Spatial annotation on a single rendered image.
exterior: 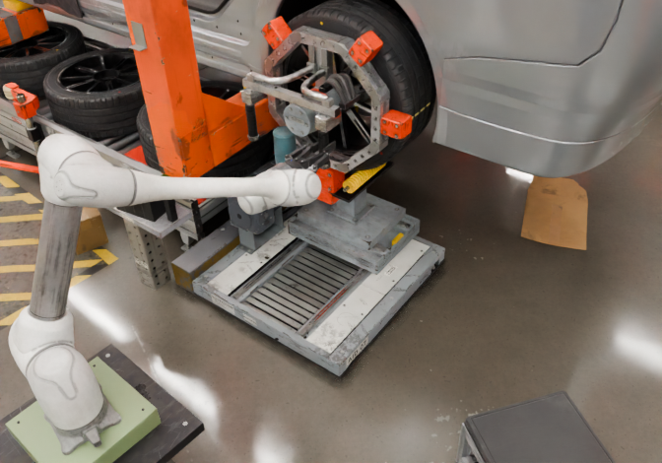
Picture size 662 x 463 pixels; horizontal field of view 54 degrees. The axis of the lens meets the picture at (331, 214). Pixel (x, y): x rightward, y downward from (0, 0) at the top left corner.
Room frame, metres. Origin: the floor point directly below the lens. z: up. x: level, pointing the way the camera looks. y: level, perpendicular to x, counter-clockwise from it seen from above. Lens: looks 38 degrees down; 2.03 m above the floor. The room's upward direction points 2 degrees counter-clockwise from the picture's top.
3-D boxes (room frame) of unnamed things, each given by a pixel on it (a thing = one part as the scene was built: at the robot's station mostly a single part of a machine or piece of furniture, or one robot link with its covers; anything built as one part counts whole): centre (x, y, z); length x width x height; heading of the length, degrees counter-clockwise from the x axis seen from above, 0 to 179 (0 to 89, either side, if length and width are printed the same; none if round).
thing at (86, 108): (3.31, 1.21, 0.39); 0.66 x 0.66 x 0.24
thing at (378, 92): (2.23, 0.01, 0.85); 0.54 x 0.07 x 0.54; 52
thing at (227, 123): (2.55, 0.39, 0.69); 0.52 x 0.17 x 0.35; 142
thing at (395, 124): (2.04, -0.24, 0.85); 0.09 x 0.08 x 0.07; 52
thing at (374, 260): (2.35, -0.10, 0.13); 0.50 x 0.36 x 0.10; 52
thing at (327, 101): (2.07, 0.01, 1.03); 0.19 x 0.18 x 0.11; 142
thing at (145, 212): (2.13, 0.75, 0.51); 0.20 x 0.14 x 0.13; 61
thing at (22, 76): (3.77, 1.82, 0.39); 0.66 x 0.66 x 0.24
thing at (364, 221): (2.36, -0.09, 0.32); 0.40 x 0.30 x 0.28; 52
